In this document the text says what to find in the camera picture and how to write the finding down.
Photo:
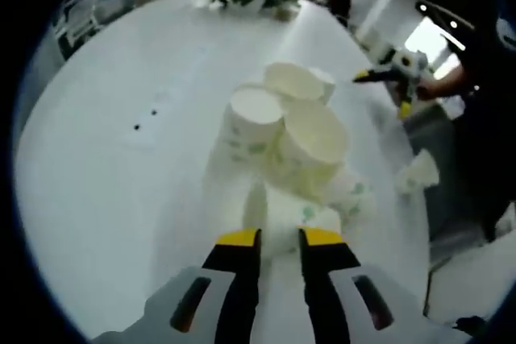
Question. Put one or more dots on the person's right hand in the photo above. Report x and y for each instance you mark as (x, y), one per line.
(433, 88)

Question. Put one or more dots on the white paper cup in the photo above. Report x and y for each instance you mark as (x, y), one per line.
(419, 175)
(282, 215)

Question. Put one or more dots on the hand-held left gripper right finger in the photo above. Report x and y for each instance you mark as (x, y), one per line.
(403, 320)

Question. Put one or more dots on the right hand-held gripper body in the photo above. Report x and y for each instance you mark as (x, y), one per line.
(407, 64)

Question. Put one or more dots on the small beige container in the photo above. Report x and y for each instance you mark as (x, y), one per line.
(282, 13)

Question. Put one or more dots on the pile of paper cups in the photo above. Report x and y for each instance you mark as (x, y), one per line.
(306, 138)

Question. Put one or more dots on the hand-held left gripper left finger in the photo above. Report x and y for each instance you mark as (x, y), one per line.
(161, 320)

